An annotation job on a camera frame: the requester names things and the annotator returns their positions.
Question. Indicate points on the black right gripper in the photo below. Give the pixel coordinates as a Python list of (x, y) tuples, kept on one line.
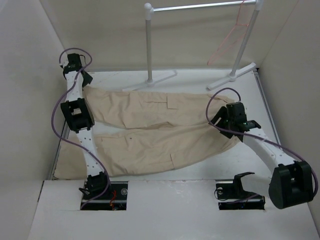
[(222, 113)]

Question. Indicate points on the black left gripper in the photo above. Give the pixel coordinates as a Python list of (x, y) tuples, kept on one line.
[(86, 79)]

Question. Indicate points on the beige trousers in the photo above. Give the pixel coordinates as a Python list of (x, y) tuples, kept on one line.
[(158, 131)]

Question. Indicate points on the pink wire hanger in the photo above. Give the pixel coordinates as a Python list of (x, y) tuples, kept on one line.
[(237, 32)]

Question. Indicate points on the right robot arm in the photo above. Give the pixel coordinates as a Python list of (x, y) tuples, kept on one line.
[(292, 183)]

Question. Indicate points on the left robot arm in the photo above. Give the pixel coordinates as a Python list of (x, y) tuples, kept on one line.
[(80, 120)]

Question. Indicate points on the white clothes rack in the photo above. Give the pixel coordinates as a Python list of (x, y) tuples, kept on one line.
[(184, 34)]

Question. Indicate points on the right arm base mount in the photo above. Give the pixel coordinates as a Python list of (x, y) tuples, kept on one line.
[(231, 196)]

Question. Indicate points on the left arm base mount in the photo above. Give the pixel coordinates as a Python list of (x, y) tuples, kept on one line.
[(114, 199)]

